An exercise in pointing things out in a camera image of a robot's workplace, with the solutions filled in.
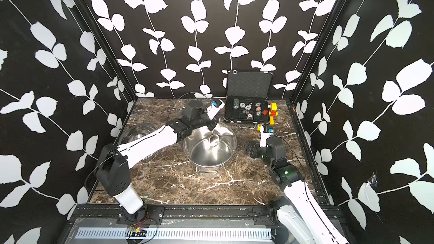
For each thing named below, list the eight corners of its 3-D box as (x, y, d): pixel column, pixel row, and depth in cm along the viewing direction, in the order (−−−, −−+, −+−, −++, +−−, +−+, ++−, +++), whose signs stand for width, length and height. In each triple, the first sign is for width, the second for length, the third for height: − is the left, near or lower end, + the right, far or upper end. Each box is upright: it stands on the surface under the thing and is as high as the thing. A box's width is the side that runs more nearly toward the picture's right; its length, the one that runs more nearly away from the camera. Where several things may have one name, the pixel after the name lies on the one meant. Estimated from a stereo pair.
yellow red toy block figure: (269, 124, 109) (271, 118, 104) (268, 107, 119) (270, 102, 114) (277, 125, 109) (280, 119, 104) (275, 108, 118) (277, 102, 114)
